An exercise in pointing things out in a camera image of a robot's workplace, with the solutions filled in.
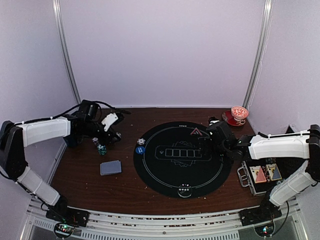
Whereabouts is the round black poker mat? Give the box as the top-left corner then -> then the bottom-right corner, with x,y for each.
133,121 -> 232,199

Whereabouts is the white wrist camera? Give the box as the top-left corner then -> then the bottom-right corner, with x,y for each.
208,116 -> 220,126
101,112 -> 124,132

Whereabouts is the red floral saucer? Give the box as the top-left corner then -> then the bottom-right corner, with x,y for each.
221,110 -> 247,127

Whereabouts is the aluminium frame post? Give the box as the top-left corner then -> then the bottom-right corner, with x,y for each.
52,0 -> 81,104
242,0 -> 274,109

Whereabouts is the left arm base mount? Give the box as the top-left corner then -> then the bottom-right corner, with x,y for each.
45,205 -> 90,239

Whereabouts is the blue small blind button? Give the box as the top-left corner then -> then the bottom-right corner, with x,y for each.
135,146 -> 146,155

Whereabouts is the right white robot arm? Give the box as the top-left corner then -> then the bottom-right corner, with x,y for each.
206,117 -> 320,221

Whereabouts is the left aluminium frame post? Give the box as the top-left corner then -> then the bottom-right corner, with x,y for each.
52,0 -> 81,104

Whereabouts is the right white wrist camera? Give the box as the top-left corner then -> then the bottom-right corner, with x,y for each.
208,116 -> 220,126

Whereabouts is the white blue poker chip stack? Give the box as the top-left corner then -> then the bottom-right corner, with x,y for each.
92,137 -> 100,146

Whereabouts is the blue-backed playing card deck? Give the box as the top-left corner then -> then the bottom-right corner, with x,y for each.
100,160 -> 122,176

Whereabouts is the aluminium poker chip case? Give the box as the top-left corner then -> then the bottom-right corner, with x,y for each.
237,158 -> 290,197

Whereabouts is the red card deck in case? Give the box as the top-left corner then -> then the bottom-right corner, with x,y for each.
249,166 -> 267,184

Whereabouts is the dark blue cup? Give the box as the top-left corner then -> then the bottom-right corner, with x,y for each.
63,135 -> 82,148

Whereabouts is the front aluminium rail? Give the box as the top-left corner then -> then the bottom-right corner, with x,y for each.
26,203 -> 302,240

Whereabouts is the single white blue poker chip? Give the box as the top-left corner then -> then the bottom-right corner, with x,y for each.
137,138 -> 146,146

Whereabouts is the clear round dealer button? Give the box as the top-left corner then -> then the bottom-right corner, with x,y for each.
177,183 -> 193,198

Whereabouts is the red black triangular all-in marker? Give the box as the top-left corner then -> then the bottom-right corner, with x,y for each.
190,127 -> 203,136

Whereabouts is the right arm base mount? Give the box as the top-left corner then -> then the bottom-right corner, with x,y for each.
239,206 -> 282,238

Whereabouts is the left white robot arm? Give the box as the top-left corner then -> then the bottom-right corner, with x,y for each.
0,100 -> 128,222

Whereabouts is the red white patterned tea bowl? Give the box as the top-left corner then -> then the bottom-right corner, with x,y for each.
231,106 -> 249,121

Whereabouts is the right aluminium frame post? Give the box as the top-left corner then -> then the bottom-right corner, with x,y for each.
242,0 -> 274,109

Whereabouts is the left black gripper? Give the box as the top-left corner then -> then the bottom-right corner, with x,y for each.
84,120 -> 121,146

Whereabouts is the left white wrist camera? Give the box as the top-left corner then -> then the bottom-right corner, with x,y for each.
101,112 -> 124,132

